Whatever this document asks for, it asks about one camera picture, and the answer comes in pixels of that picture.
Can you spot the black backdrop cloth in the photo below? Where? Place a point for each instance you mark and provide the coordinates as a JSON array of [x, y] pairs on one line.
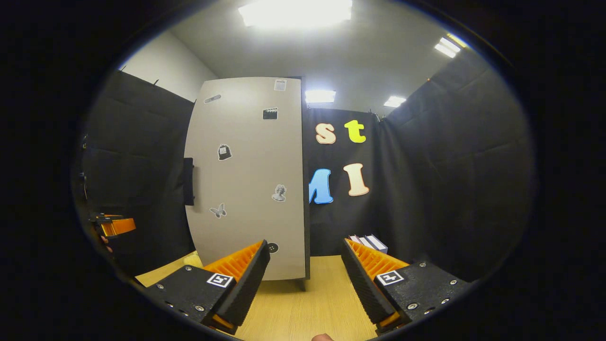
[[450, 166]]

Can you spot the small ceiling light panel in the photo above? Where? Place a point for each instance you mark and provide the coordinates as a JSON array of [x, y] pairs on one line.
[[320, 96], [394, 101]]

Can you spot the double ceiling light panel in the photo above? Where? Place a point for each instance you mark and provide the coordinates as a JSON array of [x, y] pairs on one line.
[[448, 47]]

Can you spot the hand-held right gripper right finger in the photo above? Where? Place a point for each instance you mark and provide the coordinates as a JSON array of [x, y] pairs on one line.
[[362, 284]]

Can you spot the large ceiling light panel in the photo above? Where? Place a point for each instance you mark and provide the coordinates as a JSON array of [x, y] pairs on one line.
[[296, 12]]

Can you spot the white cover book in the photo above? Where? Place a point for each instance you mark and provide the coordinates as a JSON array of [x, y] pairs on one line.
[[365, 242]]

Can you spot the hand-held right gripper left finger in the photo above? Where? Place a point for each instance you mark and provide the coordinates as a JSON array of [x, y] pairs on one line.
[[248, 282]]

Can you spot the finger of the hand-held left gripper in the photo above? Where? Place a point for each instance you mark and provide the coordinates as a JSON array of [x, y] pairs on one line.
[[118, 227]]

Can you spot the dark red cover book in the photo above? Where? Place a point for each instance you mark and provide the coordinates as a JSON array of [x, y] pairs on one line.
[[355, 239]]

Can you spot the grey cabinet door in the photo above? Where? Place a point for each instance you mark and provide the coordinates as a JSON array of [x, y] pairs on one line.
[[246, 156]]

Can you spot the cream lumpy plush toy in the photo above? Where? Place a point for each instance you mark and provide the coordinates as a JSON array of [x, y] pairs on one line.
[[193, 259]]

